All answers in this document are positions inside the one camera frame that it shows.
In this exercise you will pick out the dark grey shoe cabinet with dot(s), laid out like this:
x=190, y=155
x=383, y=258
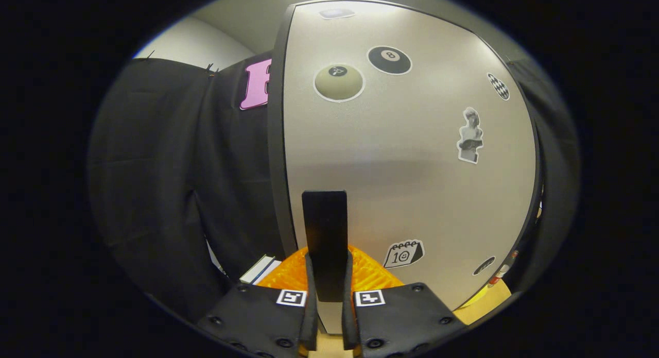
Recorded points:
x=275, y=141

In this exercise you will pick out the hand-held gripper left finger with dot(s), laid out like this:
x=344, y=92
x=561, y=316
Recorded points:
x=310, y=327

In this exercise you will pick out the white paper sheet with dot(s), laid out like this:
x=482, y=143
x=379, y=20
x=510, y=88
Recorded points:
x=215, y=255

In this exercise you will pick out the green and white book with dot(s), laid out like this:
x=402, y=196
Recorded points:
x=255, y=270

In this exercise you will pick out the dark blue book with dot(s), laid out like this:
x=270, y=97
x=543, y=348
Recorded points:
x=265, y=273

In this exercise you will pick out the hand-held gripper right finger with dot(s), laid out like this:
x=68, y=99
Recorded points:
x=349, y=327

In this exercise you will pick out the black backdrop cloth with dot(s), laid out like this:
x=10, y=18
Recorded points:
x=154, y=167

